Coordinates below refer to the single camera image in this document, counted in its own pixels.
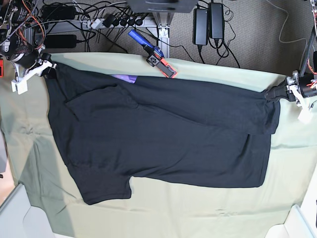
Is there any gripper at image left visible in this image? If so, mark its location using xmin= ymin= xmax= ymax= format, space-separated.
xmin=12 ymin=51 xmax=58 ymax=81

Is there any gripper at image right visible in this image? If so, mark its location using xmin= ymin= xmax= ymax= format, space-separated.
xmin=264 ymin=71 xmax=317 ymax=108

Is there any dark navy T-shirt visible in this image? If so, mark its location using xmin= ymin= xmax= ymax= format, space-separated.
xmin=45 ymin=63 xmax=280 ymax=205

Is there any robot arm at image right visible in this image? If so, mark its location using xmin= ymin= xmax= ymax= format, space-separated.
xmin=265 ymin=0 xmax=317 ymax=110

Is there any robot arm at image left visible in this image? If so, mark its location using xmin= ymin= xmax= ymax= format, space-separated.
xmin=0 ymin=0 xmax=57 ymax=82

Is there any black power brick lower left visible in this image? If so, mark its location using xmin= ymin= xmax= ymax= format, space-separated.
xmin=44 ymin=35 xmax=77 ymax=49

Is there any black power brick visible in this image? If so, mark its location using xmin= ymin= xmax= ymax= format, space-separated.
xmin=41 ymin=5 xmax=77 ymax=21
xmin=44 ymin=35 xmax=77 ymax=49

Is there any orange clamp pad left edge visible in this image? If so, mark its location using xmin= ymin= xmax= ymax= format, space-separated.
xmin=0 ymin=59 xmax=4 ymax=78

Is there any black power brick upper left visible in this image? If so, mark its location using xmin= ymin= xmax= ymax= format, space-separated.
xmin=41 ymin=5 xmax=77 ymax=21

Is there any black power adapter right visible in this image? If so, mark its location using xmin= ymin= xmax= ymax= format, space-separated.
xmin=209 ymin=2 xmax=224 ymax=39

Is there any black power adapter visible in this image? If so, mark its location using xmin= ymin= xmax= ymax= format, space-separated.
xmin=193 ymin=8 xmax=208 ymax=46
xmin=209 ymin=2 xmax=224 ymax=39

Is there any white power strip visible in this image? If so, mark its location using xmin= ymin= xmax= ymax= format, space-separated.
xmin=79 ymin=16 xmax=156 ymax=30

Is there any blue orange bar clamp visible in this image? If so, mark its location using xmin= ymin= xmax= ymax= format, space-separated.
xmin=128 ymin=29 xmax=177 ymax=78

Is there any black power adapter left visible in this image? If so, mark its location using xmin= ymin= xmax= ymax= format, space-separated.
xmin=193 ymin=8 xmax=208 ymax=46

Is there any white bin lower right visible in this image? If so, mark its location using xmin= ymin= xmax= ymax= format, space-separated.
xmin=265 ymin=205 xmax=317 ymax=238

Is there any white bin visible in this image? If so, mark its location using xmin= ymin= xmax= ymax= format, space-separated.
xmin=0 ymin=184 xmax=55 ymax=238
xmin=265 ymin=205 xmax=317 ymax=238

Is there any white bin lower left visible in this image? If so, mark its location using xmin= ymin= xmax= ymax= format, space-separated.
xmin=0 ymin=184 xmax=55 ymax=238

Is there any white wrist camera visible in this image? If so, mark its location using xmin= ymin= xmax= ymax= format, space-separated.
xmin=11 ymin=80 xmax=28 ymax=95
xmin=298 ymin=108 xmax=313 ymax=124

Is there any grey cable on carpet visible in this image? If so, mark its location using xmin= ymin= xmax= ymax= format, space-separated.
xmin=266 ymin=0 xmax=308 ymax=43

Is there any dark camera mount plate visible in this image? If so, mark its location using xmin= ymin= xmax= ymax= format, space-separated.
xmin=127 ymin=0 xmax=198 ymax=13

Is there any aluminium frame post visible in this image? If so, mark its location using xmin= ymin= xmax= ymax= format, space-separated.
xmin=153 ymin=12 xmax=174 ymax=58

